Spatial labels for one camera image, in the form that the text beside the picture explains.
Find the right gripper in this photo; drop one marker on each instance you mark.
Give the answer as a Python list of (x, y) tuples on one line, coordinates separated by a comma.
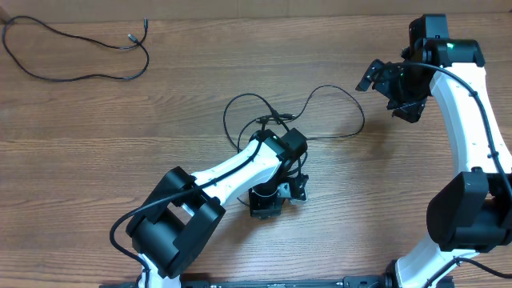
[(410, 109)]

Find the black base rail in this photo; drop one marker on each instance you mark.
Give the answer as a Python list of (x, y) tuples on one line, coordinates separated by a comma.
[(346, 282)]

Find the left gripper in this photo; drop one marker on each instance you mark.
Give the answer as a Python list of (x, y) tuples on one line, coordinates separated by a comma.
[(264, 208)]

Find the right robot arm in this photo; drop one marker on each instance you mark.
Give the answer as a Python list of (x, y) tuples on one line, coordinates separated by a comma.
[(471, 215)]

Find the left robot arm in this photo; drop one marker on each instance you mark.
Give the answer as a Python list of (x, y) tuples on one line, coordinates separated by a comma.
[(177, 220)]

